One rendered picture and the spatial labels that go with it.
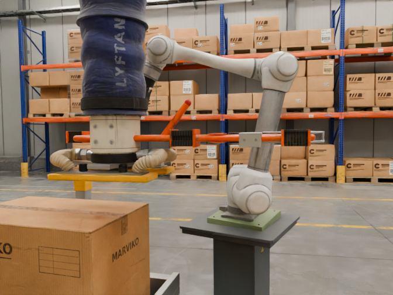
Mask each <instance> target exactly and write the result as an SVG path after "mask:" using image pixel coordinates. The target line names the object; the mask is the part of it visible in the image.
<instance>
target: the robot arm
mask: <svg viewBox="0 0 393 295"><path fill-rule="evenodd" d="M146 53H147V55H146V62H145V64H144V67H143V74H144V78H145V81H146V96H145V98H146V99H147V100H148V104H149V99H150V94H151V91H152V89H150V87H151V88H153V86H154V84H155V80H156V81H157V80H158V78H159V76H160V74H161V72H162V70H163V68H164V67H165V66H166V64H173V63H174V62H175V61H177V60H186V61H193V62H195V63H199V64H203V65H205V66H209V67H212V68H216V69H219V70H223V71H228V72H231V73H235V74H238V75H241V76H244V77H247V78H251V79H254V80H259V81H262V82H261V86H262V88H263V89H264V91H263V96H262V100H261V105H260V110H259V113H258V119H257V124H256V129H255V132H277V129H278V124H279V121H280V116H281V111H282V106H283V103H284V98H285V93H287V92H288V91H289V89H290V88H291V85H292V83H293V80H294V78H295V76H296V74H297V72H298V67H299V65H298V60H297V58H296V57H295V56H294V55H293V54H291V53H287V52H276V53H273V54H271V55H269V56H268V57H265V58H262V59H228V58H224V57H220V56H216V55H213V54H209V53H205V52H201V51H198V50H194V49H190V48H187V47H182V46H180V45H178V44H177V42H176V41H175V40H172V39H170V38H169V37H167V36H164V35H159V36H155V37H152V38H151V39H150V40H149V41H148V43H147V46H146ZM273 148H274V143H263V145H262V147H252V148H251V152H250V157H249V162H248V164H237V165H234V166H233V167H232V168H231V170H230V172H229V174H228V177H227V203H228V205H221V206H220V207H219V210H220V211H223V212H224V213H221V215H220V217H222V218H232V219H239V220H244V221H248V222H253V221H254V219H255V218H256V217H258V216H259V215H260V214H263V213H265V212H266V211H267V210H268V209H269V207H270V205H271V202H272V180H273V178H272V175H271V174H270V172H269V171H268V170H269V166H270V162H271V157H272V153H273Z"/></svg>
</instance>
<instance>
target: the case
mask: <svg viewBox="0 0 393 295"><path fill-rule="evenodd" d="M0 295H150V245H149V204H148V203H135V202H124V201H104V200H85V199H73V198H54V197H34V196H27V197H23V198H18V199H15V200H11V201H7V202H4V203H0Z"/></svg>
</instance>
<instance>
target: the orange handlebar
mask: <svg viewBox="0 0 393 295"><path fill-rule="evenodd" d="M315 138H316V137H315V135H314V134H311V141H314V140H315ZM73 140H74V141H75V142H90V135H75V136H74V137H73ZM133 140H134V141H135V142H169V141H170V135H135V136H134V137H133ZM195 140H196V142H209V143H225V142H238V141H239V135H227V133H224V132H221V133H215V132H213V133H209V134H208V135H196V137H195ZM261 140H262V142H281V134H262V136H261Z"/></svg>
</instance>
